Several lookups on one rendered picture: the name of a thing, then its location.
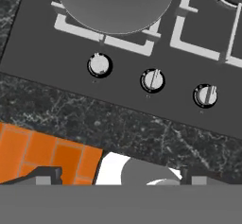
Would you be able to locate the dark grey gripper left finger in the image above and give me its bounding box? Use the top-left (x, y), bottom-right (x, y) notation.
top-left (0, 165), bottom-right (63, 186)

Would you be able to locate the pale grey hob grate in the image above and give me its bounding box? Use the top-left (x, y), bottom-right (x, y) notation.
top-left (50, 0), bottom-right (163, 58)
top-left (169, 0), bottom-right (242, 69)

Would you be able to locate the white round hob knob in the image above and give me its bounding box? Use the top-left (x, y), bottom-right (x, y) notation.
top-left (86, 52), bottom-right (113, 78)
top-left (192, 82), bottom-right (219, 110)
top-left (139, 67), bottom-right (166, 95)

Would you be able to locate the grey metal pot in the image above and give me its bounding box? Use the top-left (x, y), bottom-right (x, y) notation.
top-left (50, 0), bottom-right (183, 35)

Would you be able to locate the dark grey hob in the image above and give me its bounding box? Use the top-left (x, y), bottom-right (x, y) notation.
top-left (0, 0), bottom-right (242, 141)

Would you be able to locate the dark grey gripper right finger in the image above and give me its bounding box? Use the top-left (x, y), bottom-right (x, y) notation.
top-left (181, 166), bottom-right (234, 186)

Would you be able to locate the white and grey round object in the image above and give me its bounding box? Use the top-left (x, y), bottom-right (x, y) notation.
top-left (95, 151), bottom-right (183, 186)

